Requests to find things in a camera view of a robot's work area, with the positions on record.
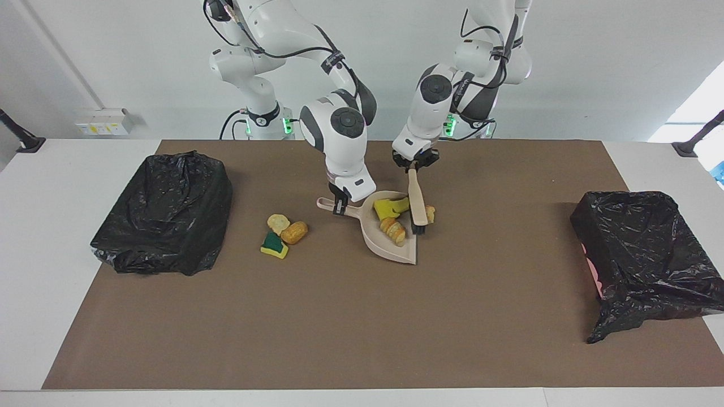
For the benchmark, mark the brown table mat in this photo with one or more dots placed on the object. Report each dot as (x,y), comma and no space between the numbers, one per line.
(362,350)

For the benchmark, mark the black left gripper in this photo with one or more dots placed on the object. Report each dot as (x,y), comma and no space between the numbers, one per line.
(416,157)

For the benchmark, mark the green and yellow sponge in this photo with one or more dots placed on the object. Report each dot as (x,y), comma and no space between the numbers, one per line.
(274,244)

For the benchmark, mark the pale bread chunk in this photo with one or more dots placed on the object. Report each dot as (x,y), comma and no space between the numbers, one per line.
(277,222)

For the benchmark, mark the large yellow sponge piece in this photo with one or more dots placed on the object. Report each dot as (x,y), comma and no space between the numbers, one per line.
(384,210)

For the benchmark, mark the blue object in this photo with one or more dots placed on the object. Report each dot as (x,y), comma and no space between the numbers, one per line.
(720,172)

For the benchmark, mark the beige brush with black bristles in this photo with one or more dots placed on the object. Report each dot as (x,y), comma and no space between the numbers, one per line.
(417,203)

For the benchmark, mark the black camera stand foot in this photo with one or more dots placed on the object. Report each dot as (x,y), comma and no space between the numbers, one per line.
(687,148)
(25,141)

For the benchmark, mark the white wall socket box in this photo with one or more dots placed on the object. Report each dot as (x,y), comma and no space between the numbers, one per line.
(102,122)

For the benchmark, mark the large striped croissant piece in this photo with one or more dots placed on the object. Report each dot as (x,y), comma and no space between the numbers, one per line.
(393,230)

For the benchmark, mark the pink bin with black bag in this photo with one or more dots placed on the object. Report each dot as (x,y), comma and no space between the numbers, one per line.
(645,254)

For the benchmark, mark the brown round bread roll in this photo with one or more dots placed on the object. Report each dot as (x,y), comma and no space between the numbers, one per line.
(294,232)

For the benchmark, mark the beige plastic dustpan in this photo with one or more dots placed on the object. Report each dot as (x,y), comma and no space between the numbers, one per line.
(373,238)

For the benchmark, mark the small striped croissant piece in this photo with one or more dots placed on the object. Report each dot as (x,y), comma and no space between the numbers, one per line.
(430,215)

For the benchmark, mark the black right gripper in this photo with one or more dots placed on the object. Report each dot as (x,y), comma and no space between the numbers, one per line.
(339,193)

